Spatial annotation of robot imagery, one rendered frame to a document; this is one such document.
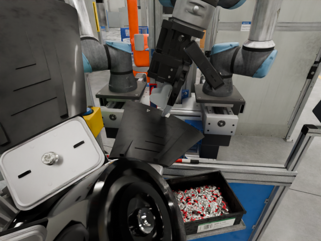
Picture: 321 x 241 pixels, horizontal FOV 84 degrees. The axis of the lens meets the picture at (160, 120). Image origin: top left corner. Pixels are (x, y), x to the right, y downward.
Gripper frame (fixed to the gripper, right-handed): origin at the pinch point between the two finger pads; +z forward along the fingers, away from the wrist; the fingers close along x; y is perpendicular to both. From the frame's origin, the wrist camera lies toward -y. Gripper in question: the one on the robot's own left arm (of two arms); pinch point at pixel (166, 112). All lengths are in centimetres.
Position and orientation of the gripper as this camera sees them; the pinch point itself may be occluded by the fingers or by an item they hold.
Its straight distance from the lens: 45.8
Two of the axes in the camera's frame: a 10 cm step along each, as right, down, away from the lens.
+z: -3.0, 8.1, 5.0
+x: -0.9, 5.0, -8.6
